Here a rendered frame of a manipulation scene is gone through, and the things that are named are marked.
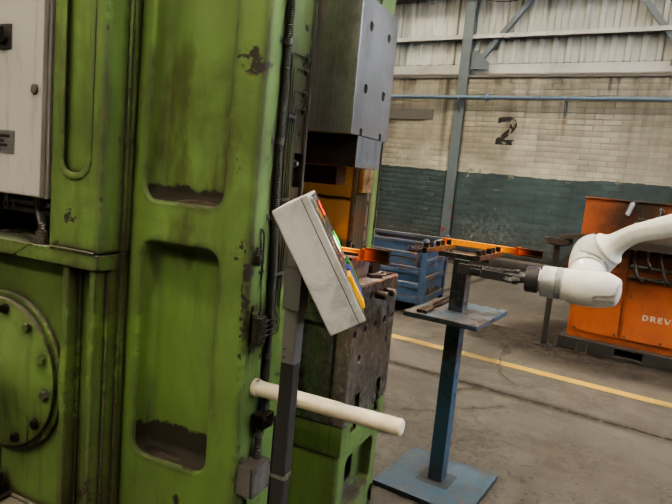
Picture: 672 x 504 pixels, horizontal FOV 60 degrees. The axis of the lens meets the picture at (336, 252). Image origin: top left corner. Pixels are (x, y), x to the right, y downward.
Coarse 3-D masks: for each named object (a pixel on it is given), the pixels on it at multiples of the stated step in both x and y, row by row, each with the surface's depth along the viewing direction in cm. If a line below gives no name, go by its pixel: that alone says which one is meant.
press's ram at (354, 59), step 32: (320, 0) 170; (352, 0) 166; (320, 32) 171; (352, 32) 167; (384, 32) 182; (320, 64) 172; (352, 64) 168; (384, 64) 185; (320, 96) 173; (352, 96) 169; (384, 96) 189; (320, 128) 174; (352, 128) 170; (384, 128) 193
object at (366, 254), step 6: (360, 252) 188; (366, 252) 189; (372, 252) 188; (378, 252) 187; (384, 252) 186; (390, 252) 187; (360, 258) 188; (366, 258) 189; (372, 258) 188; (378, 258) 187; (384, 258) 186; (384, 264) 186
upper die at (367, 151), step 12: (312, 144) 181; (324, 144) 179; (336, 144) 177; (348, 144) 176; (360, 144) 177; (372, 144) 186; (312, 156) 181; (324, 156) 179; (336, 156) 178; (348, 156) 176; (360, 156) 178; (372, 156) 187; (360, 168) 188; (372, 168) 188
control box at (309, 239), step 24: (312, 192) 135; (288, 216) 115; (312, 216) 115; (288, 240) 116; (312, 240) 116; (336, 240) 140; (312, 264) 116; (336, 264) 116; (312, 288) 117; (336, 288) 117; (336, 312) 118; (360, 312) 118
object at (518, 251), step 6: (444, 240) 249; (456, 240) 246; (462, 240) 246; (468, 246) 244; (474, 246) 242; (480, 246) 241; (486, 246) 239; (492, 246) 238; (498, 246) 237; (504, 246) 237; (510, 252) 234; (516, 252) 232; (522, 252) 232; (528, 252) 231; (534, 252) 230; (540, 252) 228; (540, 258) 228
